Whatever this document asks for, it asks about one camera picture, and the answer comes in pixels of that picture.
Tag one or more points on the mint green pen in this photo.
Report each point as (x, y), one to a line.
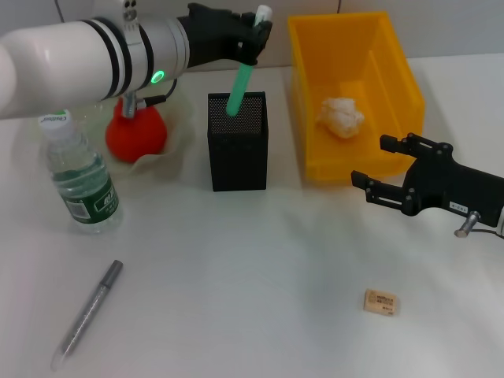
(240, 86)

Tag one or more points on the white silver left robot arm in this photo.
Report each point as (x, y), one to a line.
(59, 59)

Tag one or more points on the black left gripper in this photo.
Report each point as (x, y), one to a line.
(212, 35)

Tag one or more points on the yellow plastic bin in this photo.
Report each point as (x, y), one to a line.
(346, 51)

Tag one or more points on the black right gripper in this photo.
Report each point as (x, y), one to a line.
(453, 189)

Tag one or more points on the clear water bottle green label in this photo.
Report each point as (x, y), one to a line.
(86, 185)

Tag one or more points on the black mesh pen holder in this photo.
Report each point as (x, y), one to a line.
(238, 165)

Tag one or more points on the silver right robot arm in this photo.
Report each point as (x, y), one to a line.
(501, 220)

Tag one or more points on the beige eraser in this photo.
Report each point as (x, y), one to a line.
(380, 302)

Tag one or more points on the red-orange toy orange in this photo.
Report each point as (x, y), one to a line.
(138, 138)

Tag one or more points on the silver glitter pen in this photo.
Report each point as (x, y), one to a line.
(92, 303)

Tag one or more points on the translucent wavy fruit plate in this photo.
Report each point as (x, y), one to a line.
(181, 130)

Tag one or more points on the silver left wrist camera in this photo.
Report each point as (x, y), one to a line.
(130, 6)

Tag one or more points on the white paper ball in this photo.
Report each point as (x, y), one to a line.
(340, 116)

